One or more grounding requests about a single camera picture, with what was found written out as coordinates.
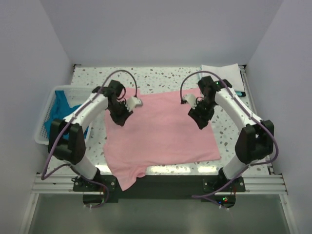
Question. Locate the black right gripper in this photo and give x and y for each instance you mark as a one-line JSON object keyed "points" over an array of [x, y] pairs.
{"points": [[201, 120]]}

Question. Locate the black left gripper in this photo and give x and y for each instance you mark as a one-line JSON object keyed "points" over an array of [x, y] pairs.
{"points": [[121, 120]]}

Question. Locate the pink t shirt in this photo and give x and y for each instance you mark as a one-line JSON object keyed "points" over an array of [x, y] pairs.
{"points": [[160, 135]]}

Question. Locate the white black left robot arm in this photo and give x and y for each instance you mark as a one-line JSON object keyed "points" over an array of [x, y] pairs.
{"points": [[66, 136]]}

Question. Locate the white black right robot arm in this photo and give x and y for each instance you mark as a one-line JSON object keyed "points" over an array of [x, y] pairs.
{"points": [[255, 140]]}

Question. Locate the white plastic basket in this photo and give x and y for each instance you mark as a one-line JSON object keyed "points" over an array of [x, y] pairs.
{"points": [[76, 95]]}

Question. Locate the folded black t shirt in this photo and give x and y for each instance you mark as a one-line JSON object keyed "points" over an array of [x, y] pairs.
{"points": [[240, 88]]}

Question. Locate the folded white t shirt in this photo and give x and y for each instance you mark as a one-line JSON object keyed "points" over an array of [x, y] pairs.
{"points": [[229, 72]]}

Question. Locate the blue t shirt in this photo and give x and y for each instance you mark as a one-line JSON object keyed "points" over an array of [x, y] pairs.
{"points": [[59, 110]]}

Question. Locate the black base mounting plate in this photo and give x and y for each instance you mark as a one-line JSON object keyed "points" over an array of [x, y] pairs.
{"points": [[174, 187]]}

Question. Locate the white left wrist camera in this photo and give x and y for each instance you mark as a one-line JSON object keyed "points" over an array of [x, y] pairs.
{"points": [[133, 102]]}

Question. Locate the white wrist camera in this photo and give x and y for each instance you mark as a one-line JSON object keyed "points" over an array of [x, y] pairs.
{"points": [[133, 102], [190, 99]]}

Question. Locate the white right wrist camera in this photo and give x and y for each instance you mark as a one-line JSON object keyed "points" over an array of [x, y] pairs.
{"points": [[190, 99]]}

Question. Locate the aluminium frame rail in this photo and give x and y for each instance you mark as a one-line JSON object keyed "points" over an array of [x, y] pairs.
{"points": [[251, 185]]}

